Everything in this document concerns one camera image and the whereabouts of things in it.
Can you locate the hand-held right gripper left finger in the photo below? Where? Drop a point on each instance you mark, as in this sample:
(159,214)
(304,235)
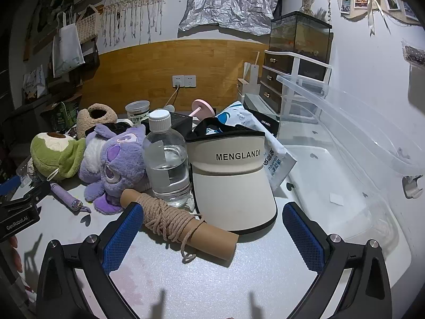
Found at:
(123,239)

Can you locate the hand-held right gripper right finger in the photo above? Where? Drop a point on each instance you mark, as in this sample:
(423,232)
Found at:
(303,236)

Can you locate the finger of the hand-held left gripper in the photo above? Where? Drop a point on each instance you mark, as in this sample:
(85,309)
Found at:
(9,185)
(33,192)

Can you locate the clear plastic container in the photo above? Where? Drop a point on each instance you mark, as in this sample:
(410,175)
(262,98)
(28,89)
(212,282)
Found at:
(332,179)

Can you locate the purple plush toy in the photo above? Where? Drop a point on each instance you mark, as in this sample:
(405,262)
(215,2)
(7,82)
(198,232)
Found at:
(123,166)

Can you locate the clear water bottle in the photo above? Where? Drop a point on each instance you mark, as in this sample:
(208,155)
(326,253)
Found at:
(166,172)

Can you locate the cream sun visor cap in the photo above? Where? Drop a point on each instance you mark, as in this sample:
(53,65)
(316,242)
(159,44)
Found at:
(232,192)

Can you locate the black knit glove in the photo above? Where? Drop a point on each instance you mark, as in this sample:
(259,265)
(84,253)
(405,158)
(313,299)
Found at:
(119,127)

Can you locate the person's left hand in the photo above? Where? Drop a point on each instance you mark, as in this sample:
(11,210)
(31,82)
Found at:
(15,252)

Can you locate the purple folded sock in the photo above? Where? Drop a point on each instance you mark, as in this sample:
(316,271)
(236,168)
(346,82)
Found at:
(64,196)

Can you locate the green plush toy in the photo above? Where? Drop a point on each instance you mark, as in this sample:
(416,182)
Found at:
(63,162)

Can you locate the dark wooden shelf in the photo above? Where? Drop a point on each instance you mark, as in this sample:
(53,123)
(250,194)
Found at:
(30,113)

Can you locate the white pack with blue print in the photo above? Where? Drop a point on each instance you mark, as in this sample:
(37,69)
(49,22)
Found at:
(279,162)

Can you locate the green box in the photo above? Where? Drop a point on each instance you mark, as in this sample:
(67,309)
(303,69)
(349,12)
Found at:
(64,116)

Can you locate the beige fuzzy slipper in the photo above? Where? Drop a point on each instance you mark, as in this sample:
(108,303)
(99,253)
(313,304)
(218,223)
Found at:
(86,123)

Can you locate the snack bag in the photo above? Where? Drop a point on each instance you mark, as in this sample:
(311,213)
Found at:
(35,84)

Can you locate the flat black box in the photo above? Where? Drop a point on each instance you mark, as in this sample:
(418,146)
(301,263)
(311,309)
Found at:
(265,119)

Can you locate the clear plastic jar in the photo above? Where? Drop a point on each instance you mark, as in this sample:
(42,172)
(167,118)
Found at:
(137,114)

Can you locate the white tote bag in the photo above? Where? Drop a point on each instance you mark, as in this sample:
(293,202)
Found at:
(68,50)

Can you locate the pink round stand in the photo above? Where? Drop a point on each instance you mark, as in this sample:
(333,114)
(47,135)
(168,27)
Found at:
(204,106)

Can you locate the white wooden rack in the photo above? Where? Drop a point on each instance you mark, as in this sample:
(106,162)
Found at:
(249,86)

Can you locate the white drawer unit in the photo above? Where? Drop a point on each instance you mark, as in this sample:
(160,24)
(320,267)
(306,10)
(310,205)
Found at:
(275,63)

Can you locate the glass tank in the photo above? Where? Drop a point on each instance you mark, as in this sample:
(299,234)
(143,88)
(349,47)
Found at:
(298,36)

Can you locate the white ribbon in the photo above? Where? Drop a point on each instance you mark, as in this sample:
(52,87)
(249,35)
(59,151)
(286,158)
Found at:
(372,20)

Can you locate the silver foil sheet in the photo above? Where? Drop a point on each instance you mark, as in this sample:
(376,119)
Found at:
(232,3)

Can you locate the white wall hook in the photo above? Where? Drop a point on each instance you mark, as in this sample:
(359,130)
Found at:
(411,186)

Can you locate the white wall socket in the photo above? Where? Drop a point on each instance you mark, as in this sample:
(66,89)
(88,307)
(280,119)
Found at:
(190,81)
(178,81)

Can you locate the clear wall pouch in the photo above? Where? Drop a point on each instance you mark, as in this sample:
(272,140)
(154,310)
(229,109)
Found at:
(413,55)

